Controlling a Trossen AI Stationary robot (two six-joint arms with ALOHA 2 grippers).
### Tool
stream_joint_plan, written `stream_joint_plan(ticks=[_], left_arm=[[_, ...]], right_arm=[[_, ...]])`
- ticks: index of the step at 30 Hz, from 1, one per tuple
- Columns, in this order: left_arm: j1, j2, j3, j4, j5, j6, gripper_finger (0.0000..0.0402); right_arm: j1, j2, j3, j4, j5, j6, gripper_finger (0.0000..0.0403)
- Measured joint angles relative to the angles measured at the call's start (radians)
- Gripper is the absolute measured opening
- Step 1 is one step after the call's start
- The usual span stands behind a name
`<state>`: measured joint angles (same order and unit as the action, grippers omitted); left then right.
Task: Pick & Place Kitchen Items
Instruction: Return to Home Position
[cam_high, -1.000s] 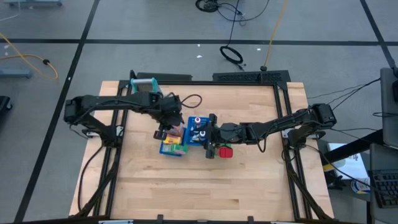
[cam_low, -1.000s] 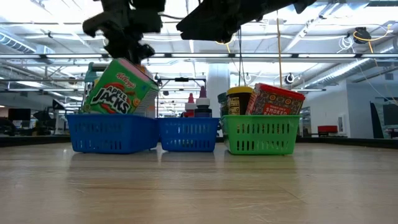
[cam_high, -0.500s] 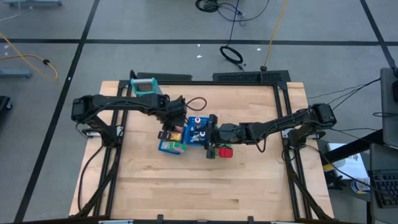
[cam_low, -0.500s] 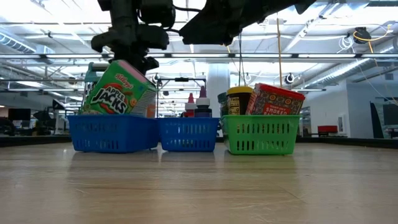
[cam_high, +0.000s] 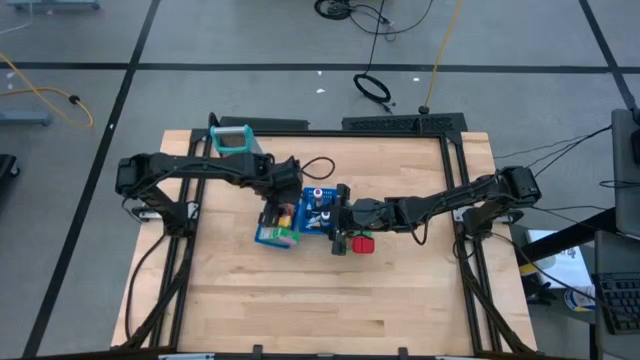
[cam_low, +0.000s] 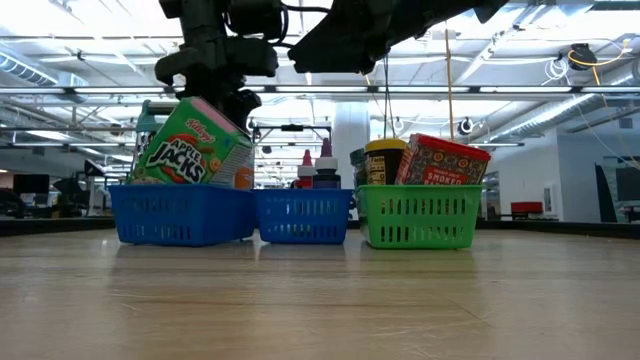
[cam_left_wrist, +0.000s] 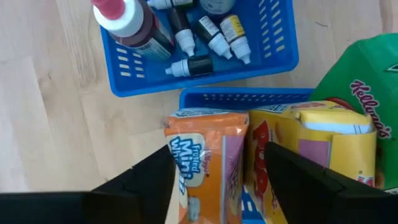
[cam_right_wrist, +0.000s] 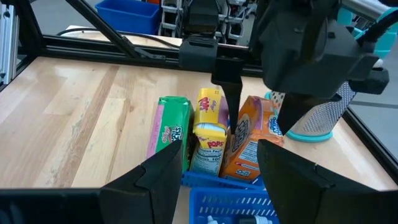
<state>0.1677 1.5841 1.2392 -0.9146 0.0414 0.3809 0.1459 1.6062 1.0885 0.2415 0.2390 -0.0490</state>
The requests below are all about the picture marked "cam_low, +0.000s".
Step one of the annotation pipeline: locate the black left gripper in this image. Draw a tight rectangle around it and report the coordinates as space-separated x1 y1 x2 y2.
154 45 279 132

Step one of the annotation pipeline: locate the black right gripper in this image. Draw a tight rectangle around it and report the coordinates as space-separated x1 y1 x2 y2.
288 0 509 75

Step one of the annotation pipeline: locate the red food colouring bottle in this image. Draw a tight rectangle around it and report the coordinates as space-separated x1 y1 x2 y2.
295 148 316 190

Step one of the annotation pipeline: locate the purple food colouring bottle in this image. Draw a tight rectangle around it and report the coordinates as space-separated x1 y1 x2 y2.
311 137 343 190

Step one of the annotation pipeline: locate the yellow-lid dark jar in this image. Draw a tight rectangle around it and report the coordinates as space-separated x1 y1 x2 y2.
362 138 409 187

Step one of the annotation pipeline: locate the red smoked paprika tin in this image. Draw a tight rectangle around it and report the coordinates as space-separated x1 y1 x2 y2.
394 132 493 187

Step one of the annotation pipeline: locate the white round pillar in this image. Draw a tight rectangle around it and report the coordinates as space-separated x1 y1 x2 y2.
331 102 372 190

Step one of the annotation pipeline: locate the blue plastic basket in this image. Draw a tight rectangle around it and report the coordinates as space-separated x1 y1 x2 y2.
253 187 355 246
107 183 257 248

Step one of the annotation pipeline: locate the green plastic basket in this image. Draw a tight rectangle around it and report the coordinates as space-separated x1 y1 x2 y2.
354 183 485 251

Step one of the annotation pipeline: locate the black office chair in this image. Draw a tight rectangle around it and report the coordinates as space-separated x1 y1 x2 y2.
52 174 86 217

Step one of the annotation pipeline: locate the red seat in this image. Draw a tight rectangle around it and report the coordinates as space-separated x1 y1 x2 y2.
509 200 545 216

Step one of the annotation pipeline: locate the black upright panel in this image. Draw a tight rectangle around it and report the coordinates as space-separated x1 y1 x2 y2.
594 162 617 224

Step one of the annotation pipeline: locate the black metal frame stand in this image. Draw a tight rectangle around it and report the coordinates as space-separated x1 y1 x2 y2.
249 123 334 187

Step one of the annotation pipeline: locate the metal box grater teal handle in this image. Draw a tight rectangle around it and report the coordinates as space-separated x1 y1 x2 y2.
133 98 180 166

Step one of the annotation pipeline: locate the silver ventilation duct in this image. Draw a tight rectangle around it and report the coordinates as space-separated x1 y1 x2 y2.
0 51 90 89
492 92 640 142

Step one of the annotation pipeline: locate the black aluminium table frame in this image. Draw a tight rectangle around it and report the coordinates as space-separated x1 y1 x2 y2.
0 214 640 240

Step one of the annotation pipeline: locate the large ceiling cable reel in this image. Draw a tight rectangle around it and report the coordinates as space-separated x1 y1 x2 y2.
567 42 599 71

